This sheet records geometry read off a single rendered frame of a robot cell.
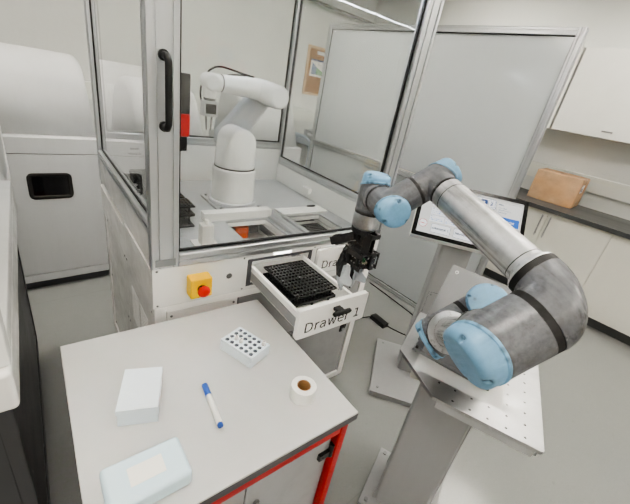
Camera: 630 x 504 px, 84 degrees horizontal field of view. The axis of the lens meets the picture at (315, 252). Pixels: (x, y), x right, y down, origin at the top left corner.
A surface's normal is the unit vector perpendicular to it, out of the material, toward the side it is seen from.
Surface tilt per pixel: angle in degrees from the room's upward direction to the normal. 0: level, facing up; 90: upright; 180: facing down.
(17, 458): 90
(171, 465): 0
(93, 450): 0
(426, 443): 90
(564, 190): 90
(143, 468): 0
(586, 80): 90
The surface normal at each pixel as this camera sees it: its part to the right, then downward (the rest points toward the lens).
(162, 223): 0.59, 0.44
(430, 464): -0.48, 0.30
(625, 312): -0.75, 0.16
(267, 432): 0.17, -0.89
